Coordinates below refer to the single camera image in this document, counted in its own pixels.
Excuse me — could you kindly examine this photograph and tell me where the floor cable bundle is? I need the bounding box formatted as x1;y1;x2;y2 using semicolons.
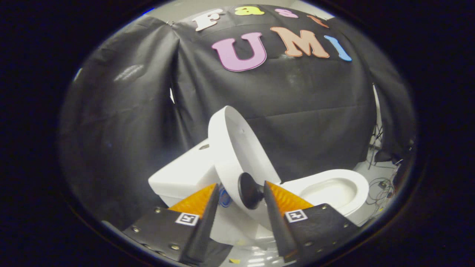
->
366;177;396;214

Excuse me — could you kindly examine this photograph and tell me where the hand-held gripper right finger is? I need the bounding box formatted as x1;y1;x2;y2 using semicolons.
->
263;181;361;263

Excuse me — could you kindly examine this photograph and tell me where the white toilet lid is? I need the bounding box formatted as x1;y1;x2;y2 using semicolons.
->
208;106;282;230

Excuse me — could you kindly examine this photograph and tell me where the white toilet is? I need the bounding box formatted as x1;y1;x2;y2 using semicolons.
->
148;139;370;249

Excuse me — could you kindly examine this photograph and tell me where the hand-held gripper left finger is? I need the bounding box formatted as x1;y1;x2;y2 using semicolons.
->
122;183;220;266

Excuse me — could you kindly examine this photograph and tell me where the black backdrop cloth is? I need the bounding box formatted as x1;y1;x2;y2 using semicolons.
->
328;17;416;156
59;16;186;230
173;4;377;182

